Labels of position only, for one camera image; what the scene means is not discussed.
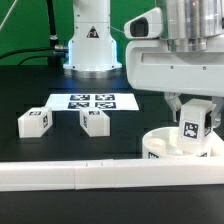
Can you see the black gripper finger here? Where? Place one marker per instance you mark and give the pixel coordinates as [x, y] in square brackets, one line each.
[218, 101]
[174, 103]

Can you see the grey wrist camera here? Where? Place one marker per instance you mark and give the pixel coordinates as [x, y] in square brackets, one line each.
[148, 25]

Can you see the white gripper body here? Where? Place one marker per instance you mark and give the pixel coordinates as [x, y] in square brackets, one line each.
[151, 66]

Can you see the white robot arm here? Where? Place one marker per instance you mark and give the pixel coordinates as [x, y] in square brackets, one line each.
[176, 48]

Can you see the white sheet with tags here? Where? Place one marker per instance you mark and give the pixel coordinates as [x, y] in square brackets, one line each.
[105, 101]

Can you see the white round stool seat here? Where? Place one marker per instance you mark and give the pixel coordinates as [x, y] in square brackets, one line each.
[162, 143]

